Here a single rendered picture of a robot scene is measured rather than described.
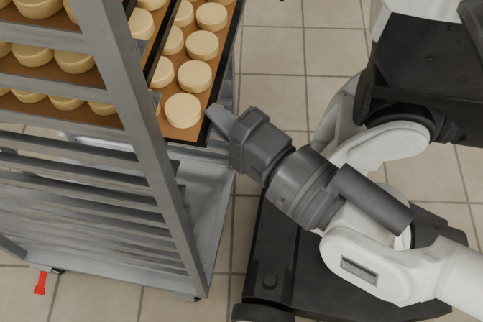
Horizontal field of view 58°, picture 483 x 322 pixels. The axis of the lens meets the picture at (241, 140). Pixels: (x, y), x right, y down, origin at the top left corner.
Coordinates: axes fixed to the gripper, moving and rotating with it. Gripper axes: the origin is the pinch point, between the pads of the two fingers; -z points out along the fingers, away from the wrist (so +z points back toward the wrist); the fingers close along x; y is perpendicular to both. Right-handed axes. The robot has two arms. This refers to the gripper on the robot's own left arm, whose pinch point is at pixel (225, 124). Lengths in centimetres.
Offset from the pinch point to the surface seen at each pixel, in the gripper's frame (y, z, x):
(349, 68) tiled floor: -107, -24, -105
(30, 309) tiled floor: 52, -46, -105
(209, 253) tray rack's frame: 0, -10, -90
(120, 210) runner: 14.5, -18.4, -36.9
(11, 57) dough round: 14.4, -23.7, 8.3
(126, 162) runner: 11.6, -10.1, -7.7
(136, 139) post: 11.3, -3.9, 6.0
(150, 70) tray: 4.6, -7.7, 9.6
